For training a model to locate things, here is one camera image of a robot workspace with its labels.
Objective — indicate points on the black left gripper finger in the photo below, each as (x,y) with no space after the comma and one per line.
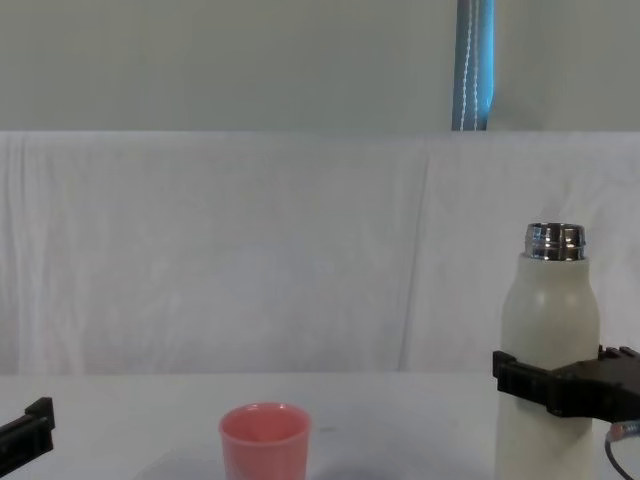
(39,425)

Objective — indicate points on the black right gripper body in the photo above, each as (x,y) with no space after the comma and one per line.
(600,387)

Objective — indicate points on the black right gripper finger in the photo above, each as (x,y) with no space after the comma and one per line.
(620,353)
(522,382)

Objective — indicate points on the cream vacuum bottle steel neck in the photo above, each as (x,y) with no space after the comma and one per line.
(545,310)

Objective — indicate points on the white table cloth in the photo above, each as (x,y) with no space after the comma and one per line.
(150,425)

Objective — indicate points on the pink plastic cup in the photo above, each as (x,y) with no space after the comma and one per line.
(265,445)

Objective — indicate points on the white curtain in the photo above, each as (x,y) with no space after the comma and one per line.
(250,250)

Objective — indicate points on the pale grey curtain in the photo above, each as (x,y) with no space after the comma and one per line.
(570,65)
(225,65)

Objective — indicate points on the grey striped post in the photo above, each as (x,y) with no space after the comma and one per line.
(472,65)

